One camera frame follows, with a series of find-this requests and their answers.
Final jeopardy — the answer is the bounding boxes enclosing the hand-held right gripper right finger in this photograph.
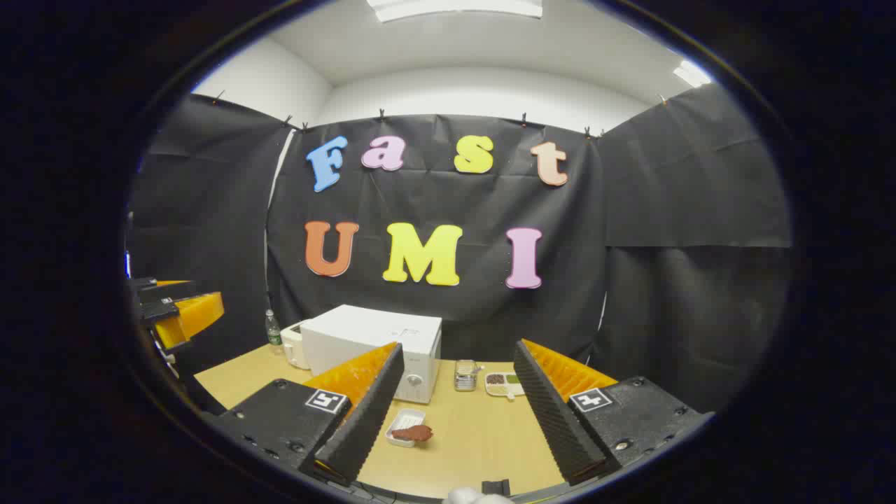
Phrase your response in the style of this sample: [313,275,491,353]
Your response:
[513,339,715,486]

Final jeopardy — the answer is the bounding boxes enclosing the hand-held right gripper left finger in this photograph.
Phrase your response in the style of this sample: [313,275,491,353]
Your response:
[210,342,405,487]

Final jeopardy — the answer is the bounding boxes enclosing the white microwave oven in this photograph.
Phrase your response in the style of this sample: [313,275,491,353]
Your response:
[300,304,443,405]

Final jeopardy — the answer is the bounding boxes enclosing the white rectangular dish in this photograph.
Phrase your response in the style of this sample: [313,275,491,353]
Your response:
[385,408,426,447]

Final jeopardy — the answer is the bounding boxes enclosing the white divided condiment plate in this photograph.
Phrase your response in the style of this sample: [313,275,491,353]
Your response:
[484,372,526,400]

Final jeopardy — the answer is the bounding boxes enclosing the metal cutlery holder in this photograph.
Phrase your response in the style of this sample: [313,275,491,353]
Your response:
[454,359,484,391]

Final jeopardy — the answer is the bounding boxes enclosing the white toaster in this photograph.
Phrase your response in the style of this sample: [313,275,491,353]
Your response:
[280,320,312,370]

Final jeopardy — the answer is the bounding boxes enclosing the black backdrop cloth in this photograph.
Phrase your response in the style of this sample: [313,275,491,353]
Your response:
[128,84,792,414]

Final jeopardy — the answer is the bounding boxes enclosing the small ceiling light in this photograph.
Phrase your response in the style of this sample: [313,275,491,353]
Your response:
[673,59,713,89]

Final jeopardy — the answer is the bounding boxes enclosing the long ceiling light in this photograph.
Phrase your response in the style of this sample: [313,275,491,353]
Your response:
[367,0,543,23]

